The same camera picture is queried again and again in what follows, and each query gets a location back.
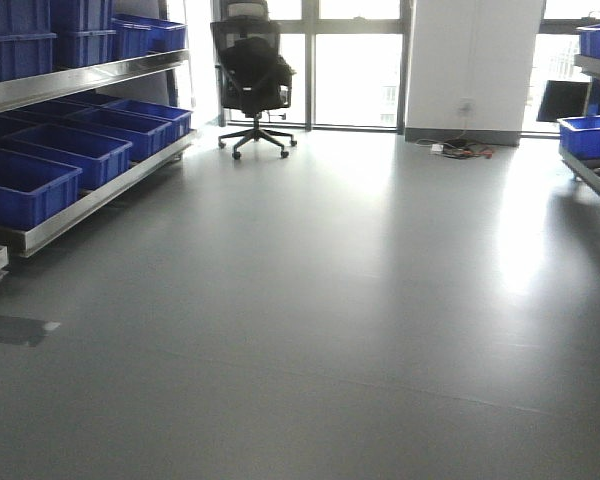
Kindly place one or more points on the right steel shelf rack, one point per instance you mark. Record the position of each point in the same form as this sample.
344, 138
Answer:
588, 171

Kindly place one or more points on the steel shelf rack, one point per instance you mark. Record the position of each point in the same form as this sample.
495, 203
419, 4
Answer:
24, 103
588, 171

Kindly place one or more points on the left steel shelf rack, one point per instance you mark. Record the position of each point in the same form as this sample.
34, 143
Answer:
24, 103

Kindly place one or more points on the black office chair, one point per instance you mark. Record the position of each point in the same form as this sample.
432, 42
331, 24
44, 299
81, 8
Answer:
253, 76

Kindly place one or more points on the blue bin lower front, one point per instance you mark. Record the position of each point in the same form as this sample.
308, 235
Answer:
32, 189

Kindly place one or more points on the black monitor panel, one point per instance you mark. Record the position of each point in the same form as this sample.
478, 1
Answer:
562, 99

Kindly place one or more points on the blue crate upper middle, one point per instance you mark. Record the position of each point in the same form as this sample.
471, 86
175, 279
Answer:
84, 32

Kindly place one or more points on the blue crate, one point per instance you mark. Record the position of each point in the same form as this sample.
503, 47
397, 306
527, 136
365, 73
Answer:
26, 40
84, 32

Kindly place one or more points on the blue bin right lower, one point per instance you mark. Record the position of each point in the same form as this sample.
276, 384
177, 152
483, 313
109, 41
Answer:
580, 136

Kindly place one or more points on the blue crate upper left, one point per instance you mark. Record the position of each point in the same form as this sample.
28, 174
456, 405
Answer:
26, 40

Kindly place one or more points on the power strip with cables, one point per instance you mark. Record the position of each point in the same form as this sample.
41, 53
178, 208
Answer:
458, 148

